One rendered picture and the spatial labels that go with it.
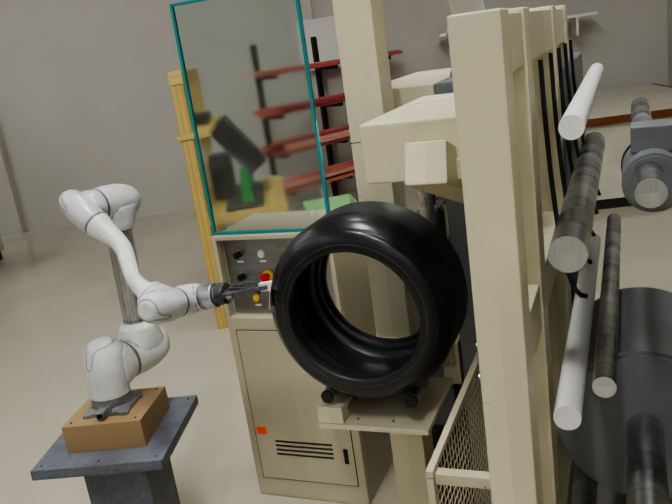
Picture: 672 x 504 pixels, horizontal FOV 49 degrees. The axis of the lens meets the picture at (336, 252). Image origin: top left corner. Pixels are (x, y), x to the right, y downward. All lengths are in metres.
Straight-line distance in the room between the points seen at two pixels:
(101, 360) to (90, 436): 0.28
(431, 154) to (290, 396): 1.85
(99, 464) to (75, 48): 8.52
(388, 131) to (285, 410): 1.83
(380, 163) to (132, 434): 1.55
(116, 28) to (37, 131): 1.87
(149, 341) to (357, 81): 1.33
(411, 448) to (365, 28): 1.51
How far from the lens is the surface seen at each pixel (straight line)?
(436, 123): 1.74
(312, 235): 2.18
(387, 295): 2.59
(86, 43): 10.82
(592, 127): 7.73
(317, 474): 3.45
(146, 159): 10.70
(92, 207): 2.80
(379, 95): 2.42
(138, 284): 2.50
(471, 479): 1.79
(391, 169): 1.79
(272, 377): 3.28
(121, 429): 2.89
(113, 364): 2.90
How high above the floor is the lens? 1.98
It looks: 16 degrees down
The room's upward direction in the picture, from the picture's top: 8 degrees counter-clockwise
